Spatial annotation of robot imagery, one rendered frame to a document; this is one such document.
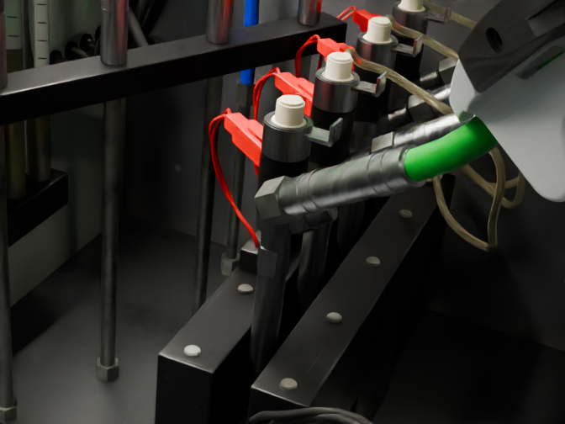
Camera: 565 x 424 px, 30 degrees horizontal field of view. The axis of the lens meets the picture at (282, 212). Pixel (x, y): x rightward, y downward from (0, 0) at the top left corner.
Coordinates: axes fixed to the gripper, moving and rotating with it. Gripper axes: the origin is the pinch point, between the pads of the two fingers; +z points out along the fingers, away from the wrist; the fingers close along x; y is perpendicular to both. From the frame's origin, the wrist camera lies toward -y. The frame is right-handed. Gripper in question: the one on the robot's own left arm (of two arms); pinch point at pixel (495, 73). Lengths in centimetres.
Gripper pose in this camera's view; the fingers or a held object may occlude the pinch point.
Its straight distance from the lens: 40.7
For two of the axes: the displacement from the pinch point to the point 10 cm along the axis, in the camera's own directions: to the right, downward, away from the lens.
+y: 4.4, 8.9, -1.1
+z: -2.9, 2.6, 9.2
